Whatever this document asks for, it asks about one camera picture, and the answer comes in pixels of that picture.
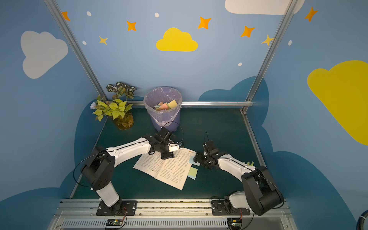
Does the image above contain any green toy rake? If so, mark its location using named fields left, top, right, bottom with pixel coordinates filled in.
left=244, top=162, right=254, bottom=168

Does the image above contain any potted green plant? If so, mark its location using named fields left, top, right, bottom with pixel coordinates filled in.
left=90, top=81, right=136, bottom=130

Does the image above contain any right aluminium frame post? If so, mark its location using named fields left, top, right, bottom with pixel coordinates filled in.
left=246, top=0, right=298, bottom=102

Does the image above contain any green sticky note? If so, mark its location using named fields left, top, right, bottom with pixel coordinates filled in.
left=187, top=167, right=198, bottom=180

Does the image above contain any clear plastic bin liner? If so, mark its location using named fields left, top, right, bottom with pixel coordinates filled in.
left=143, top=87, right=183, bottom=128

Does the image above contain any right circuit board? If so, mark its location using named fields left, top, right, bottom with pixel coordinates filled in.
left=227, top=218, right=242, bottom=230

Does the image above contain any purple trash bin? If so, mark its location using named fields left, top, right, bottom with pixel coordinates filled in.
left=145, top=87, right=182, bottom=133

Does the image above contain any aluminium frame post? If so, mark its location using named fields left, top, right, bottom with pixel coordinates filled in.
left=44, top=0, right=107, bottom=99
left=246, top=0, right=298, bottom=102

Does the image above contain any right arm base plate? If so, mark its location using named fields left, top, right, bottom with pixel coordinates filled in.
left=210, top=199, right=251, bottom=216

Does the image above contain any aluminium frame back bar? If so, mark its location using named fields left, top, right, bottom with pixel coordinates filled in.
left=127, top=101, right=253, bottom=107

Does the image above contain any left circuit board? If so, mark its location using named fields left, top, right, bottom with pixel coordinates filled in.
left=105, top=218, right=124, bottom=228

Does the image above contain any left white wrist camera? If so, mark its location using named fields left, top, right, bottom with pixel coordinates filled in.
left=168, top=143, right=180, bottom=152

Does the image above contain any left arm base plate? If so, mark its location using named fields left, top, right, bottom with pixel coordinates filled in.
left=96, top=200, right=138, bottom=216

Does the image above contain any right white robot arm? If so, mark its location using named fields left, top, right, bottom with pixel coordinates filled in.
left=194, top=141, right=285, bottom=216

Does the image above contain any magazine book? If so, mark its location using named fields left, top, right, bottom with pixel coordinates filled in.
left=133, top=148, right=196, bottom=190

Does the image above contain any discarded sticky notes pile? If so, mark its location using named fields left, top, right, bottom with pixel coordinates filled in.
left=154, top=100, right=178, bottom=111

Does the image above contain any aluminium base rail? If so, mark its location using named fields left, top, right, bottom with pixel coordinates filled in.
left=48, top=198, right=297, bottom=230

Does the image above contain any left aluminium frame post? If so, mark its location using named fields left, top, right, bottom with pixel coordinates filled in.
left=44, top=0, right=107, bottom=99

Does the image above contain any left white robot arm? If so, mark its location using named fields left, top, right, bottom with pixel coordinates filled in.
left=80, top=127, right=181, bottom=208

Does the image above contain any circuit board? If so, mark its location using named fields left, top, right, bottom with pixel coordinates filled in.
left=227, top=218, right=242, bottom=230
left=105, top=218, right=124, bottom=228

